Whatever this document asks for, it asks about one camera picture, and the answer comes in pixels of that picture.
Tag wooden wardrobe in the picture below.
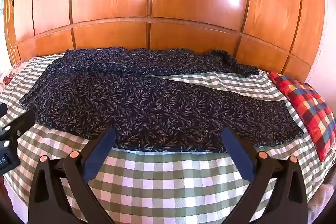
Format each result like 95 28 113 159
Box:
4 0 326 83

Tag green white checkered blanket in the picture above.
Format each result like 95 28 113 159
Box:
0 53 336 224

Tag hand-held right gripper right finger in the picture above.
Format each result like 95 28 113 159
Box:
222 127 309 224

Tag floral bed sheet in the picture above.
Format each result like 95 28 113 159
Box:
0 60 28 94

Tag red plaid pillow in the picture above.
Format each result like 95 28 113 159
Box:
268 71 336 163

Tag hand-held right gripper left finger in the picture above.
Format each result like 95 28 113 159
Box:
28 128 117 224

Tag dark leaf-print pants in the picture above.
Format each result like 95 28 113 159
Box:
19 47 304 154

